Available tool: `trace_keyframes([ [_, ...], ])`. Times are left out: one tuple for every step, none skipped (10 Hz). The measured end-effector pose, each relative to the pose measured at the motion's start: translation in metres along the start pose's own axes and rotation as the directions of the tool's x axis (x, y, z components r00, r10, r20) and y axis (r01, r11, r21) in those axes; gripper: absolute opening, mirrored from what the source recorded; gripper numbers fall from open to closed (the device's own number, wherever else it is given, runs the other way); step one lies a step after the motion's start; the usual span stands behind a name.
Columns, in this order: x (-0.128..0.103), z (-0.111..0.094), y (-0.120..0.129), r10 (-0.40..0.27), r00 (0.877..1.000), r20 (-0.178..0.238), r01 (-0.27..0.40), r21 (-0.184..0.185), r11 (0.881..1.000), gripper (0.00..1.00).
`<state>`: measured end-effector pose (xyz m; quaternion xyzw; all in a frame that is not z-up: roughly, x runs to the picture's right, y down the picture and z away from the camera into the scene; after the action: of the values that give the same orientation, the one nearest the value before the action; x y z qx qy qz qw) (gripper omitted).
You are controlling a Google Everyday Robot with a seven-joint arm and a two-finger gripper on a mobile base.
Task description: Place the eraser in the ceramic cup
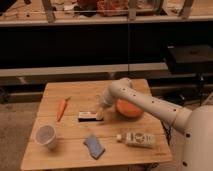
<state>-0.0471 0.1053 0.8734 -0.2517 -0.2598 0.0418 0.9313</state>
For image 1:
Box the white squeeze bottle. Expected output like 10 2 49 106
116 132 156 148

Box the long shelf bench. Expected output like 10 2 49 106
0 0 213 27

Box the wooden table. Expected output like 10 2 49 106
21 80 172 171

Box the white ceramic cup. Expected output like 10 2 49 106
35 125 57 150

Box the black whiteboard eraser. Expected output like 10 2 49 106
78 111 98 122

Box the orange carrot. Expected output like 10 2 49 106
56 97 71 122

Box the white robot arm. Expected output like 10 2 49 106
99 78 213 171

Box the black box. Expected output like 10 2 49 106
165 45 213 74

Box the blue sponge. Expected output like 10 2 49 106
83 135 105 160

